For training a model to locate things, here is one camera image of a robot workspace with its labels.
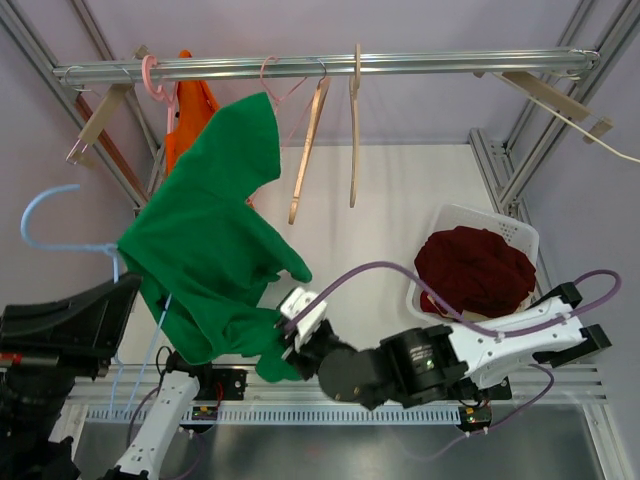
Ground pink wire hanger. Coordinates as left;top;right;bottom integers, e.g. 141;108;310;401
244;55;316;209

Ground wooden hanger with metal hook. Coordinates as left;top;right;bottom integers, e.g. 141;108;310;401
288;58;331;225

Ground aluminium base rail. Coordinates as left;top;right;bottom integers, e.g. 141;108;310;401
69;364;607;405

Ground green t shirt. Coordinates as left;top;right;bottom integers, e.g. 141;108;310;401
117;93;312;383

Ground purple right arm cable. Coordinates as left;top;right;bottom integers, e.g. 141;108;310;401
284;260;624;341

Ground metal clothes rail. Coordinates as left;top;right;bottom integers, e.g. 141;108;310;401
50;47;600;87

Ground aluminium frame posts left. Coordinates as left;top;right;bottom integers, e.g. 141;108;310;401
0;0;171;314

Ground orange t shirt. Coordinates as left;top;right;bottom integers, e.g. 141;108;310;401
165;80;220;175

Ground aluminium frame posts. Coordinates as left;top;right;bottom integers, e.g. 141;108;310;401
468;0;640;221
0;0;171;314

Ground aluminium frame posts right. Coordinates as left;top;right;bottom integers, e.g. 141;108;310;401
468;0;640;221

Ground blue wire hanger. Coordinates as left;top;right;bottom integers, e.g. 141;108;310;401
19;183;174;419

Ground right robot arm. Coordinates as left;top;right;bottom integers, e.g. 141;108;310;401
276;283;611;410

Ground pink plastic hanger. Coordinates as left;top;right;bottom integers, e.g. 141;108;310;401
141;54;178;135

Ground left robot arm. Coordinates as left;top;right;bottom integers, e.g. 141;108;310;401
1;273;215;479

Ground wooden clip hanger right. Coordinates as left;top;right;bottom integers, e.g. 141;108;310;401
492;70;639;163

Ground white slotted cable duct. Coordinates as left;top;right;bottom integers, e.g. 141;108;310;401
87;404;461;426

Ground dark maroon t shirt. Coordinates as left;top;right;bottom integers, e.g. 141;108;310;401
414;226;536;318

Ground wooden clip hanger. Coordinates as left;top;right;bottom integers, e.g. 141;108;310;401
492;70;639;163
65;64;135;166

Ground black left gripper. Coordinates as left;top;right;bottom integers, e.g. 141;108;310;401
0;269;142;454

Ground wooden clip hanger left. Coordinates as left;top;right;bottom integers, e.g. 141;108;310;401
65;64;135;166

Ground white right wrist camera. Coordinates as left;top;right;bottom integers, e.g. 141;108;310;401
278;287;327;360

